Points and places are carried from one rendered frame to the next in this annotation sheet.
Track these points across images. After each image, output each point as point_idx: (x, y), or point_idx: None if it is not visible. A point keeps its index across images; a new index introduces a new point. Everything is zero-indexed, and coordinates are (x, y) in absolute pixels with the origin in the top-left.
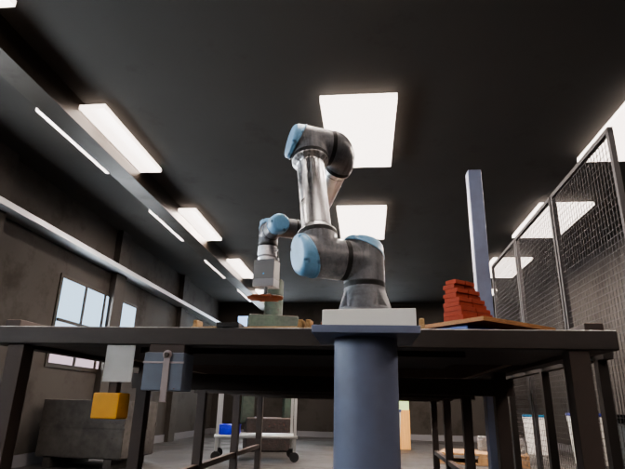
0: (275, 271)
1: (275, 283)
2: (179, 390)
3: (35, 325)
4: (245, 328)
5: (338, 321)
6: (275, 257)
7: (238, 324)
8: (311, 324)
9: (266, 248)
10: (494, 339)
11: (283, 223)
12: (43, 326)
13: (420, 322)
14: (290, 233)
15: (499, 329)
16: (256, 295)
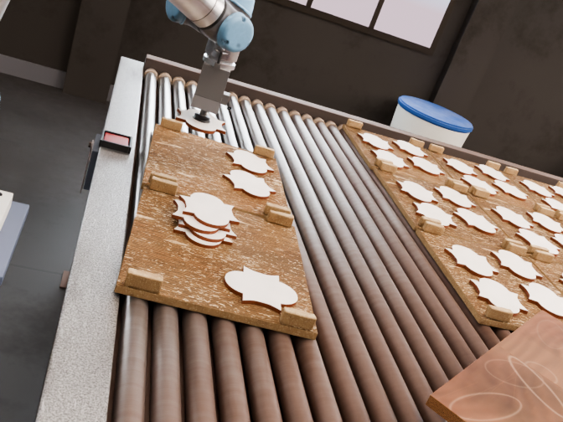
0: (206, 84)
1: (203, 104)
2: (83, 187)
3: (169, 66)
4: (98, 151)
5: None
6: (223, 60)
7: (99, 142)
8: (157, 187)
9: (207, 43)
10: (42, 388)
11: (173, 7)
12: (118, 71)
13: (126, 275)
14: (192, 25)
15: (45, 381)
16: (179, 112)
